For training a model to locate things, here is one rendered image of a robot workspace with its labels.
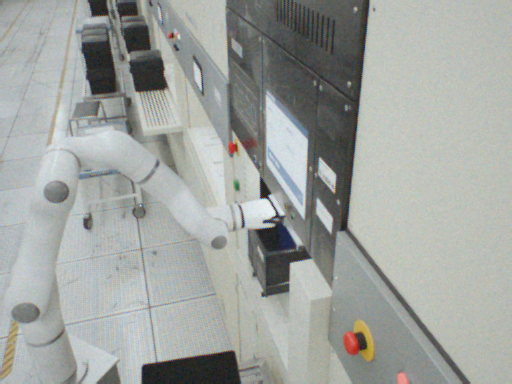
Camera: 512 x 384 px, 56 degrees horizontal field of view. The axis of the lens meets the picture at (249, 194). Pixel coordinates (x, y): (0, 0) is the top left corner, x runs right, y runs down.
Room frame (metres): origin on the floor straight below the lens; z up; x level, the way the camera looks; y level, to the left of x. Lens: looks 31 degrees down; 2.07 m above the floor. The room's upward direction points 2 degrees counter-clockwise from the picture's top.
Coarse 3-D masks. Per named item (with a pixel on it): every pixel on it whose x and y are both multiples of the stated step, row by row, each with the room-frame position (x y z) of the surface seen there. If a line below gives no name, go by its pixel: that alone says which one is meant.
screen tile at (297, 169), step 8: (288, 128) 0.99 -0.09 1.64; (288, 136) 0.99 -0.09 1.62; (296, 136) 0.94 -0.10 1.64; (296, 144) 0.94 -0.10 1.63; (304, 144) 0.90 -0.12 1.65; (296, 152) 0.94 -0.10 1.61; (304, 152) 0.89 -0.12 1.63; (288, 160) 0.99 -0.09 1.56; (288, 168) 0.98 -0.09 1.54; (296, 168) 0.94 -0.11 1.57; (296, 176) 0.93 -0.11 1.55
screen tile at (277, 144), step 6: (270, 108) 1.12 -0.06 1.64; (270, 114) 1.12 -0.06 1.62; (276, 114) 1.07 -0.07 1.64; (270, 120) 1.12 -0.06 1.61; (276, 120) 1.07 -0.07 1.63; (282, 120) 1.03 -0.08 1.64; (276, 126) 1.07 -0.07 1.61; (282, 126) 1.03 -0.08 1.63; (270, 132) 1.12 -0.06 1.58; (282, 132) 1.03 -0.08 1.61; (270, 138) 1.12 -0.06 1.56; (276, 138) 1.07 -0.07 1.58; (282, 138) 1.03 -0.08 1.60; (270, 144) 1.12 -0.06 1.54; (276, 144) 1.07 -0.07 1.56; (282, 144) 1.03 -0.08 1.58; (276, 150) 1.07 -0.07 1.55; (282, 150) 1.03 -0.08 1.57; (282, 156) 1.03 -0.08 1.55
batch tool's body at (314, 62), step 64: (256, 0) 1.24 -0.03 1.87; (320, 0) 0.86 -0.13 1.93; (256, 64) 1.24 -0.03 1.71; (320, 64) 0.85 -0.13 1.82; (320, 128) 0.82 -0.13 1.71; (256, 192) 1.38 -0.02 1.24; (320, 192) 0.81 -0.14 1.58; (320, 256) 0.79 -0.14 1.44; (256, 320) 1.29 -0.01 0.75; (320, 320) 0.71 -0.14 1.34
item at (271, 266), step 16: (288, 224) 1.26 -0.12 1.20; (256, 240) 1.25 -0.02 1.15; (272, 240) 1.36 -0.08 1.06; (256, 256) 1.25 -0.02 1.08; (272, 256) 1.14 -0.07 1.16; (288, 256) 1.16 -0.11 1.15; (304, 256) 1.17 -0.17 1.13; (256, 272) 1.25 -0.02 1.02; (272, 272) 1.15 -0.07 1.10; (288, 272) 1.16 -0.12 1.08; (272, 288) 1.15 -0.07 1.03; (288, 288) 1.16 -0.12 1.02
